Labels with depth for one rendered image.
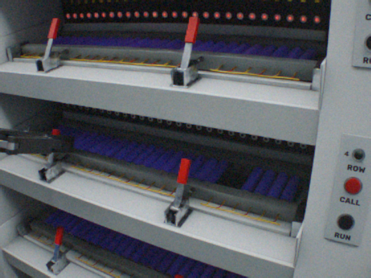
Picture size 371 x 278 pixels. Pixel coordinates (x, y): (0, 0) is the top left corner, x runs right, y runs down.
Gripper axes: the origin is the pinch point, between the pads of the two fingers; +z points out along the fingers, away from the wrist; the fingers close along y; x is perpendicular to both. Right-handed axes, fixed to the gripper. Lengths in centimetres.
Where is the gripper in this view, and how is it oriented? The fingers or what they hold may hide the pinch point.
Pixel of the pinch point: (52, 141)
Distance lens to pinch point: 69.6
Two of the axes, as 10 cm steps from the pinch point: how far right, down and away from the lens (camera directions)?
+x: 1.7, -9.8, -0.4
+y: 8.7, 1.7, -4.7
